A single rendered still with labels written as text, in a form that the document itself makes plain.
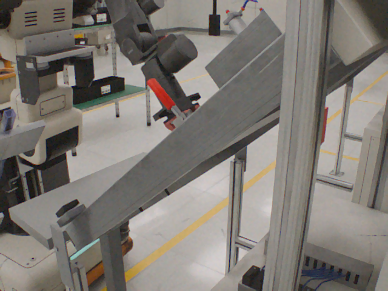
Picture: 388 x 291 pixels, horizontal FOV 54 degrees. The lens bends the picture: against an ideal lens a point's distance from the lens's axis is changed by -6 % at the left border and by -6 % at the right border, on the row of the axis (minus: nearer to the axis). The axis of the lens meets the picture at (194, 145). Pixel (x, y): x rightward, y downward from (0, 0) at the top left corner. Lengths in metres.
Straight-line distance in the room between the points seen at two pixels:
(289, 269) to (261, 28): 0.31
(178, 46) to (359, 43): 0.43
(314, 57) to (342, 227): 0.80
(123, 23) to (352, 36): 0.53
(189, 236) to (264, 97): 1.69
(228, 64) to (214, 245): 1.60
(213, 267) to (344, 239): 0.95
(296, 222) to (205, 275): 1.43
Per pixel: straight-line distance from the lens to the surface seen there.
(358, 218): 1.22
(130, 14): 0.87
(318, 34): 0.41
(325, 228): 1.15
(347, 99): 2.75
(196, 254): 2.01
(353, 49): 0.47
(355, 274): 0.94
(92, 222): 0.85
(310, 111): 0.43
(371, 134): 2.01
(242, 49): 0.54
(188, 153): 0.59
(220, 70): 0.57
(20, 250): 1.70
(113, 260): 1.50
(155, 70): 0.85
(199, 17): 11.40
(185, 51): 0.80
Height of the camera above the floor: 1.24
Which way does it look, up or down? 22 degrees down
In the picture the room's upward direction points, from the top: straight up
